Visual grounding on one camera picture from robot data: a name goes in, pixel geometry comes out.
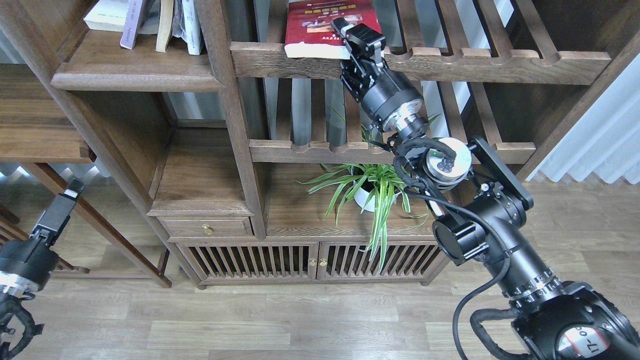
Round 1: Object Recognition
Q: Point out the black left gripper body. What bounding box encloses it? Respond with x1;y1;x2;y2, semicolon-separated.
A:
0;194;76;296

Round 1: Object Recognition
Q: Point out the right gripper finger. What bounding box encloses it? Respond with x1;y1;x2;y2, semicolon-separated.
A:
331;17;354;41

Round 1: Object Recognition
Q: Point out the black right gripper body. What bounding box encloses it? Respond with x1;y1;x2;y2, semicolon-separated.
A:
340;23;425;133

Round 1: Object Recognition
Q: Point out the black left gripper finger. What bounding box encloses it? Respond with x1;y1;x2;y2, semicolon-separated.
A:
64;178;86;199

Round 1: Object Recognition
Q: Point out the red cover book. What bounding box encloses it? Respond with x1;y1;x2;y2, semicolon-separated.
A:
284;0;382;60

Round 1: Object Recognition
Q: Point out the yellow green book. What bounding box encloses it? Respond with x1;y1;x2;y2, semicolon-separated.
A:
83;0;160;35

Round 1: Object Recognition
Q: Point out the white lavender book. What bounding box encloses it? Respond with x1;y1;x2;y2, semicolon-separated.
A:
119;0;151;49

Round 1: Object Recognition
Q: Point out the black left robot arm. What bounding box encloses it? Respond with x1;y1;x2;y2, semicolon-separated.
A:
0;178;86;360

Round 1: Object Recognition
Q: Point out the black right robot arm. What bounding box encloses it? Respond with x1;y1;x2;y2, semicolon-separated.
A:
331;17;639;360

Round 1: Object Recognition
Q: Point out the green spider plant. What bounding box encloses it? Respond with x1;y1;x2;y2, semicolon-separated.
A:
302;163;411;274

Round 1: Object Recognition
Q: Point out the white plant pot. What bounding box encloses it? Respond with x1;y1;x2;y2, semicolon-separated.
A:
352;180;402;214

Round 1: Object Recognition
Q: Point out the brass drawer knob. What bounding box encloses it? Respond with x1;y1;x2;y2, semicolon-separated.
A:
202;224;213;236

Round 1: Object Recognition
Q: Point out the dark wooden bookshelf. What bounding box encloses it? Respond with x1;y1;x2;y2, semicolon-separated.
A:
1;0;639;287

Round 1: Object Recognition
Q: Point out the tan upright book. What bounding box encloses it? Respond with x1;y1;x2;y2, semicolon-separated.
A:
155;0;175;53

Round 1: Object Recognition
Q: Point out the white curtain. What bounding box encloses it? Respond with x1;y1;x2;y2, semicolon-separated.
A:
526;55;640;185

